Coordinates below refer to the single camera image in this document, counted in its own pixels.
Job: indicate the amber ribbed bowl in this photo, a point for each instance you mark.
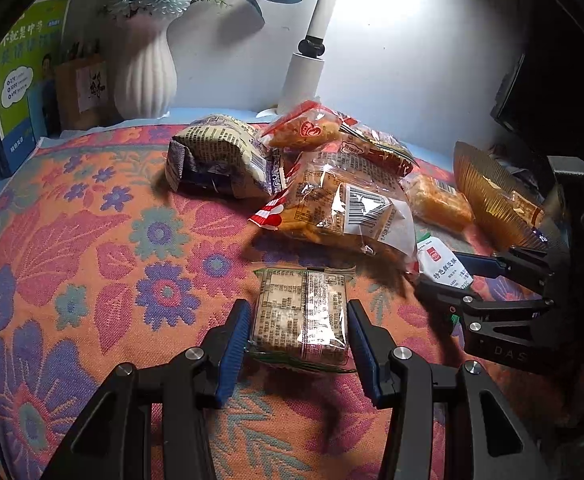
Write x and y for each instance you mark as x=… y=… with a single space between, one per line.
x=492 y=195

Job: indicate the green cover book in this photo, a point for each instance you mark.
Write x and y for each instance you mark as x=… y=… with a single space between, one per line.
x=24 y=60

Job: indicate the red orange snack packet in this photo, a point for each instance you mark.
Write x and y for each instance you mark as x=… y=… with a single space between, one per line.
x=379 y=150

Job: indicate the red heart snack packet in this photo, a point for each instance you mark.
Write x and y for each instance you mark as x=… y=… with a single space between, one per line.
x=304 y=127

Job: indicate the newspaper print snack packet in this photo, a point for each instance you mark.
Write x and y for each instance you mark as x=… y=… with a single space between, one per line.
x=216 y=155

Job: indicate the white desk lamp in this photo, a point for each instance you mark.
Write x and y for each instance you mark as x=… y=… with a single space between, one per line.
x=304 y=75

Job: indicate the green edged cracker packet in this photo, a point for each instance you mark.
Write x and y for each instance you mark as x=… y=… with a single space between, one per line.
x=302 y=315

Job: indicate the orange cake packet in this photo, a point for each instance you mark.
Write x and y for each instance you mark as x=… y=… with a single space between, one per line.
x=439 y=202

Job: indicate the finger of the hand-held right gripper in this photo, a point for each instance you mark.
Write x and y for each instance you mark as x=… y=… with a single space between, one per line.
x=484 y=266
x=442 y=300

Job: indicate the small orange snack packet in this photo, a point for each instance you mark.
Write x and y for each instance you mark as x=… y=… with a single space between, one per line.
x=527 y=207

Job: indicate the black monitor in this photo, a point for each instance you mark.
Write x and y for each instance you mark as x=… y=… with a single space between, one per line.
x=557 y=85

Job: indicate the small white sachet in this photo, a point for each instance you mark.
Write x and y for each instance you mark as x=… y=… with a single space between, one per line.
x=439 y=260

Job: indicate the red striped clear snack packet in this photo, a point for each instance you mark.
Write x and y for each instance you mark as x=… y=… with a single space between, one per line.
x=332 y=205

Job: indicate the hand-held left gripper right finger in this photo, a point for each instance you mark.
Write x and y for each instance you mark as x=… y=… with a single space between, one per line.
x=364 y=355

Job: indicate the wooden pen holder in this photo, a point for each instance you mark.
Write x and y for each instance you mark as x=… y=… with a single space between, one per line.
x=81 y=95

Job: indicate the floral woven cloth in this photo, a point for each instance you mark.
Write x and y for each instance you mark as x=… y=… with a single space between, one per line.
x=121 y=260

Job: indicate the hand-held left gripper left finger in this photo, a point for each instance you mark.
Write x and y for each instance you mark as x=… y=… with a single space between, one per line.
x=234 y=350

